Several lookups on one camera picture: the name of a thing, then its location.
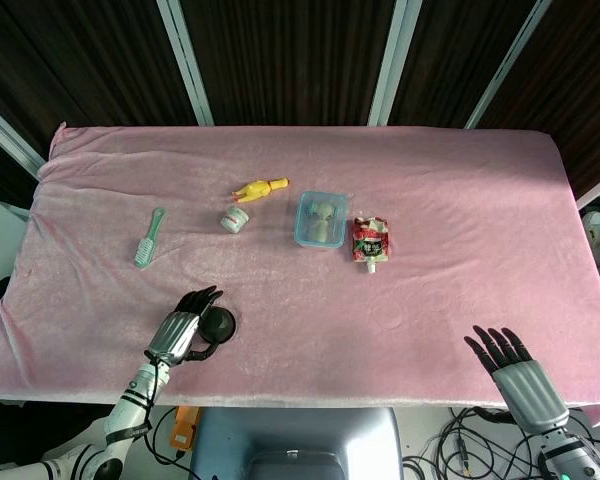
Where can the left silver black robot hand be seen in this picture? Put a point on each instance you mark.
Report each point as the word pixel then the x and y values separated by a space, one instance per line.
pixel 172 337

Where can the mint green hairbrush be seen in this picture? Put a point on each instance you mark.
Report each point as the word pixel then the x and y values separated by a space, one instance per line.
pixel 148 239

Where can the small white green jar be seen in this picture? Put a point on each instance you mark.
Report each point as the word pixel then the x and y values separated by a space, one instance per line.
pixel 234 219

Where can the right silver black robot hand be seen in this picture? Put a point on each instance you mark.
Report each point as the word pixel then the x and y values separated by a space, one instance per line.
pixel 527 380

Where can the yellow rubber chicken toy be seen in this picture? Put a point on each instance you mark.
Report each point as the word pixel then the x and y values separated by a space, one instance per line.
pixel 258 189

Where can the grey doll figurine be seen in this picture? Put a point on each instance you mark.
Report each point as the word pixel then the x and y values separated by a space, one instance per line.
pixel 321 218

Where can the clear blue-rimmed food container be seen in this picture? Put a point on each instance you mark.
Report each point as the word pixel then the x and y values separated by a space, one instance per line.
pixel 321 219

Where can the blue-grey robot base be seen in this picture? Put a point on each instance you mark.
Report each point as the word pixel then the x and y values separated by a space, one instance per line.
pixel 295 445

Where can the red spouted drink pouch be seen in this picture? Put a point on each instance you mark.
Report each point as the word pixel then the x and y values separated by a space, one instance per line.
pixel 371 241

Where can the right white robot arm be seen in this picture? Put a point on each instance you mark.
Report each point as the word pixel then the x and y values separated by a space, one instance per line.
pixel 567 455

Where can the orange device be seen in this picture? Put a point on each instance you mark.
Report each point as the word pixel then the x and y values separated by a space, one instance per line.
pixel 183 429

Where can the black round disc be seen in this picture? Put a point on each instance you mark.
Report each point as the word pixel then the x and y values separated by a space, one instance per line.
pixel 221 325

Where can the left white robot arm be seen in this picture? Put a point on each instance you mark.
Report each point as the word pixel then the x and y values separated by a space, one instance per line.
pixel 115 425

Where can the pink velvet tablecloth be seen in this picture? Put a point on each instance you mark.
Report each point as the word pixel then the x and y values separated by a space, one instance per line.
pixel 300 240

